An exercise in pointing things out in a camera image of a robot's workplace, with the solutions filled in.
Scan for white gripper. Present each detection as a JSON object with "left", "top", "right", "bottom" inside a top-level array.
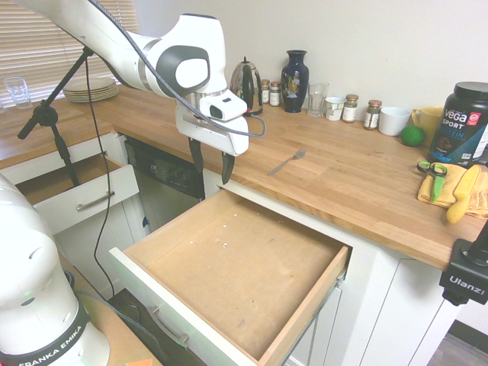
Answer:
[{"left": 175, "top": 102, "right": 250, "bottom": 185}]

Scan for silver metal fork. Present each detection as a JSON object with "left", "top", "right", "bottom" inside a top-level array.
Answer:
[{"left": 267, "top": 148, "right": 308, "bottom": 178}]

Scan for large open wooden drawer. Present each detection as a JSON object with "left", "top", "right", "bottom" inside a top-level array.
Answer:
[{"left": 108, "top": 188, "right": 352, "bottom": 366}]

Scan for small open white drawer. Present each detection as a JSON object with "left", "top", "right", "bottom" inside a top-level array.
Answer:
[{"left": 14, "top": 153, "right": 140, "bottom": 236}]

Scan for stainless steel dishwasher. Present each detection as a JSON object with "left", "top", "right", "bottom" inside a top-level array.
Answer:
[{"left": 123, "top": 136, "right": 206, "bottom": 234}]

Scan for dark blue painted vase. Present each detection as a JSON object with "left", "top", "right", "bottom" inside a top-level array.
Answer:
[{"left": 280, "top": 50, "right": 309, "bottom": 114}]

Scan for clear drinking glass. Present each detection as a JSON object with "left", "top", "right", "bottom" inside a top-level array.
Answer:
[{"left": 307, "top": 82, "right": 330, "bottom": 118}]

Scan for stack of beige plates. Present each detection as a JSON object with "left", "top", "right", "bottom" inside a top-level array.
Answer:
[{"left": 62, "top": 77, "right": 120, "bottom": 104}]

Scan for small white labelled cup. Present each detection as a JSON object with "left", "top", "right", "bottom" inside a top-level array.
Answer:
[{"left": 324, "top": 96, "right": 348, "bottom": 122}]

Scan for green spice jar copper lid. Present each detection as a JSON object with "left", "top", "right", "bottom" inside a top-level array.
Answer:
[{"left": 341, "top": 94, "right": 360, "bottom": 124}]

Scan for brown spice jar copper lid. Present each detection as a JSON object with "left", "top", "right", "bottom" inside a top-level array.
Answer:
[{"left": 363, "top": 99, "right": 384, "bottom": 131}]

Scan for black box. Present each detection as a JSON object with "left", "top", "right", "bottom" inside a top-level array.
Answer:
[{"left": 108, "top": 288, "right": 171, "bottom": 366}]

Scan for white ceramic cup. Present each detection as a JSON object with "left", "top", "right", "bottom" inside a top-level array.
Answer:
[{"left": 378, "top": 106, "right": 412, "bottom": 137}]

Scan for green lime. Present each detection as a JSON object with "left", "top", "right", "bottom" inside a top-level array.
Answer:
[{"left": 399, "top": 125, "right": 426, "bottom": 147}]

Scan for clear tumbler glass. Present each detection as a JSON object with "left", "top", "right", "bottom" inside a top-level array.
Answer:
[{"left": 3, "top": 76, "right": 33, "bottom": 111}]

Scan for wooden window blinds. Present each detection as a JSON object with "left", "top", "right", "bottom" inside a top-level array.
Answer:
[{"left": 0, "top": 0, "right": 139, "bottom": 108}]

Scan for yellow mug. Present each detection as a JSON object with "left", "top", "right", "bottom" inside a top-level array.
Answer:
[{"left": 409, "top": 106, "right": 445, "bottom": 141}]

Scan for white kitchen cabinet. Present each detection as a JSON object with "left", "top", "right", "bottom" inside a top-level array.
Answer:
[{"left": 0, "top": 131, "right": 474, "bottom": 366}]

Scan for black Vega protein tub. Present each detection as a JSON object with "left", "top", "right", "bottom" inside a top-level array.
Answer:
[{"left": 428, "top": 81, "right": 488, "bottom": 169}]

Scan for yellow knife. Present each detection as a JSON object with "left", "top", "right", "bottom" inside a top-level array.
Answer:
[{"left": 445, "top": 164, "right": 482, "bottom": 225}]

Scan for yellow folded cloth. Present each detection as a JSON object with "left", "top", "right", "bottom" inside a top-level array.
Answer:
[{"left": 416, "top": 163, "right": 488, "bottom": 220}]

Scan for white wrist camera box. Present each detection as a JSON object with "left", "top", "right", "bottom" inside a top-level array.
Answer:
[{"left": 198, "top": 91, "right": 248, "bottom": 123}]

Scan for steel kettle with black handle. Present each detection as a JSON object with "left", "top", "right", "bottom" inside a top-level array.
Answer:
[{"left": 229, "top": 56, "right": 265, "bottom": 117}]

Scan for thin black cable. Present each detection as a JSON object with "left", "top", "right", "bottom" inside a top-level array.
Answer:
[{"left": 83, "top": 56, "right": 117, "bottom": 299}]

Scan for grey braided cable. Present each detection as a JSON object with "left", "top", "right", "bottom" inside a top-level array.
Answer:
[{"left": 90, "top": 0, "right": 267, "bottom": 138}]

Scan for steel handle of small drawer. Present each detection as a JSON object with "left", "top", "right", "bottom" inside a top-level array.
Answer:
[{"left": 75, "top": 190, "right": 116, "bottom": 213}]

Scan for black camera boom stand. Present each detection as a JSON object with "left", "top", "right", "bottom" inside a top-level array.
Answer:
[{"left": 16, "top": 36, "right": 97, "bottom": 188}]

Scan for steel handle of large drawer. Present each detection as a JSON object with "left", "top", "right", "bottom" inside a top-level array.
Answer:
[{"left": 147, "top": 306, "right": 191, "bottom": 348}]

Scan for green handled scissors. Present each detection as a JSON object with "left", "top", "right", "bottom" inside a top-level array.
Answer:
[{"left": 416, "top": 160, "right": 448, "bottom": 204}]

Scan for black Ulanzi camera mount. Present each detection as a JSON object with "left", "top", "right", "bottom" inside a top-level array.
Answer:
[{"left": 438, "top": 227, "right": 488, "bottom": 307}]

